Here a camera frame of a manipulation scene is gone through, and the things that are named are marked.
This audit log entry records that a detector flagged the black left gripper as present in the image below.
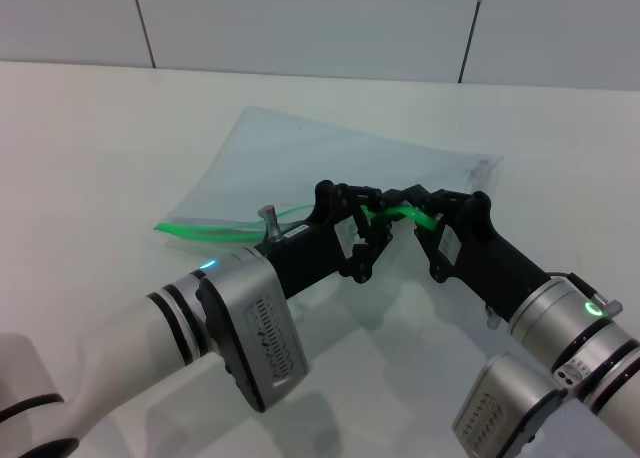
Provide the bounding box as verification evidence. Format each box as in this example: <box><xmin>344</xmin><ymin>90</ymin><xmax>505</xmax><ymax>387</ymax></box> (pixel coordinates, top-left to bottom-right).
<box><xmin>254</xmin><ymin>178</ymin><xmax>397</xmax><ymax>300</ymax></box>

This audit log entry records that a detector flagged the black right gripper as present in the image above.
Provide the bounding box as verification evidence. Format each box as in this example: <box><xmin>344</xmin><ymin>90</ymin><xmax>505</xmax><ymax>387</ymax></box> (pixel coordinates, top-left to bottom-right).
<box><xmin>383</xmin><ymin>183</ymin><xmax>552</xmax><ymax>324</ymax></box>

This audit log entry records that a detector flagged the clear document bag green zipper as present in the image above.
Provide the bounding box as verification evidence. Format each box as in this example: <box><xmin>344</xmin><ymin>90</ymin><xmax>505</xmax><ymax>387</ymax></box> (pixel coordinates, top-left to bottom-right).
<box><xmin>152</xmin><ymin>105</ymin><xmax>506</xmax><ymax>248</ymax></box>

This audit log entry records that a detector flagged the left gripper silver connector plug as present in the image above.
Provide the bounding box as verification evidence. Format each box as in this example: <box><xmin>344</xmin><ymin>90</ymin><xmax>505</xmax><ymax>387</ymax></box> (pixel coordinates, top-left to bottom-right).
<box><xmin>256</xmin><ymin>203</ymin><xmax>283</xmax><ymax>243</ymax></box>

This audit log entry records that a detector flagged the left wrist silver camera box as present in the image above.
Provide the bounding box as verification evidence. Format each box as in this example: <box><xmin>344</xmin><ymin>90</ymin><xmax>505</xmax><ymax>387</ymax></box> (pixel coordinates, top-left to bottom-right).
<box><xmin>195</xmin><ymin>250</ymin><xmax>310</xmax><ymax>414</ymax></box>

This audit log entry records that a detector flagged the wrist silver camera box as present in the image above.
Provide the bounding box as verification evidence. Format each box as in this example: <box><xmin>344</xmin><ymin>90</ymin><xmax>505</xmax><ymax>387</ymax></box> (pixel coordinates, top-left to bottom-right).
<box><xmin>195</xmin><ymin>250</ymin><xmax>310</xmax><ymax>414</ymax></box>
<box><xmin>451</xmin><ymin>352</ymin><xmax>570</xmax><ymax>458</ymax></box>

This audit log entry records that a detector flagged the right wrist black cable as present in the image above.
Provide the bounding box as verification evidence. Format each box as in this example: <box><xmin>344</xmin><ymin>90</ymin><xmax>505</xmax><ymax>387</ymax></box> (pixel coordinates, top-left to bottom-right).
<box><xmin>563</xmin><ymin>271</ymin><xmax>625</xmax><ymax>320</ymax></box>

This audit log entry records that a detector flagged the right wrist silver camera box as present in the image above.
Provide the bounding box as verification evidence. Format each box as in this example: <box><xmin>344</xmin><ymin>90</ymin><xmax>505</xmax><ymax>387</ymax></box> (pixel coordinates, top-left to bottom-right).
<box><xmin>451</xmin><ymin>352</ymin><xmax>570</xmax><ymax>458</ymax></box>

